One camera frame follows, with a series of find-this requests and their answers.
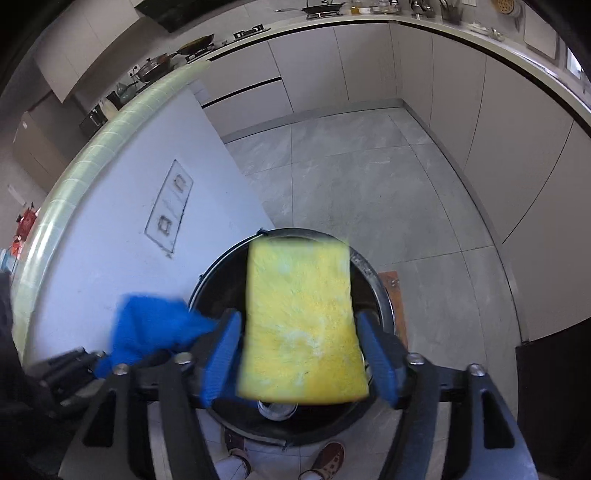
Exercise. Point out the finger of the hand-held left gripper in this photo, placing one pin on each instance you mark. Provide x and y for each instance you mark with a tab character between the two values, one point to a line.
74	369

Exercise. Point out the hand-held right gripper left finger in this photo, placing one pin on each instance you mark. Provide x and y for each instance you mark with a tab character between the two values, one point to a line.
221	360

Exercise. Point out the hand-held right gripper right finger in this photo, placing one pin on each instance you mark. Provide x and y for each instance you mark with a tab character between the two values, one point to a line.
381	360

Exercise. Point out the black trash bin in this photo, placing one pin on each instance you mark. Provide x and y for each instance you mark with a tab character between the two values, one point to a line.
221	286

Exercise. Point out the blue cloth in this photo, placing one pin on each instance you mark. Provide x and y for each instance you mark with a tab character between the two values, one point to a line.
152	327

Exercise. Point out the yellow cloth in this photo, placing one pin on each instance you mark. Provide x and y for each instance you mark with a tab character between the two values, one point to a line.
300	323

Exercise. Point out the light wooden stool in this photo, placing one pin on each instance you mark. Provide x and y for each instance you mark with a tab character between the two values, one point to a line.
392	300

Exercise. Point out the person's left leg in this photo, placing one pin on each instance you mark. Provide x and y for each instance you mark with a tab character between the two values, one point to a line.
233	468

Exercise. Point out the person's leg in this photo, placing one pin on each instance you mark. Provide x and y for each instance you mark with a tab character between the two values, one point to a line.
309	475
233	468

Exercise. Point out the person's right shoe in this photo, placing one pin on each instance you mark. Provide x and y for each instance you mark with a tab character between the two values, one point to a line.
328	459

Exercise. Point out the white kitchen island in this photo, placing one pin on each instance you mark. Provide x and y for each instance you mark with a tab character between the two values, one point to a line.
138	277

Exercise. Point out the person's right leg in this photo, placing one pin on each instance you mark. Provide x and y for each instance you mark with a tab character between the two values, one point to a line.
309	475

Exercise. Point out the red cooking pot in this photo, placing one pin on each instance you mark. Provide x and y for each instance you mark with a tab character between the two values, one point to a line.
25	224

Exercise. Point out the island socket panel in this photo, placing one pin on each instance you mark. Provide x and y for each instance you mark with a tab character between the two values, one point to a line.
168	207

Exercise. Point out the beige tall cabinet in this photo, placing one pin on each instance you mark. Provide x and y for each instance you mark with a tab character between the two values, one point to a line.
39	147

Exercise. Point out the black microwave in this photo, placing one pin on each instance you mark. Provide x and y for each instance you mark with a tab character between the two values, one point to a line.
93	120

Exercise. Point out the beige base cabinets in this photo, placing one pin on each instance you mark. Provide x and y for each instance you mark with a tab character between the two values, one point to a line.
461	115

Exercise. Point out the white jug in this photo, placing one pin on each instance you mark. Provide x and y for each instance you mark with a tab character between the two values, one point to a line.
111	108

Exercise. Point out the grey-green ceramic vase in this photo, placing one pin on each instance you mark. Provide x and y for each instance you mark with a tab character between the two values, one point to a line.
124	91

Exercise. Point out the black wok with lid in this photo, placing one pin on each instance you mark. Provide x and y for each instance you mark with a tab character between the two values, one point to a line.
154	68

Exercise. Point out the brown wok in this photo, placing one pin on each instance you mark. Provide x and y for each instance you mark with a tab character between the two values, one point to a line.
197	45

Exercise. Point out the black gas hob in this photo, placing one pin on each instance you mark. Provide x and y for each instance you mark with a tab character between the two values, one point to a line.
247	34

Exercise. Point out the black range hood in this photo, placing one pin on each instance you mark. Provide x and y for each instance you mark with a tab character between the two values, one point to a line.
184	14

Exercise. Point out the black utensil holder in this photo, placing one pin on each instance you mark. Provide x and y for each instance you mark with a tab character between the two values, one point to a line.
450	13

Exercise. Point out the white cutting board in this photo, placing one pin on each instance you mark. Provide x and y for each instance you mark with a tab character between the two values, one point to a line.
542	32

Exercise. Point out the round bamboo strainer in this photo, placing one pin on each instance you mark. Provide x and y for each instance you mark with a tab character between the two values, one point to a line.
505	7

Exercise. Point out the beige wall cabinets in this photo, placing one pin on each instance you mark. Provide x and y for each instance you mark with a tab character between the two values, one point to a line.
83	41

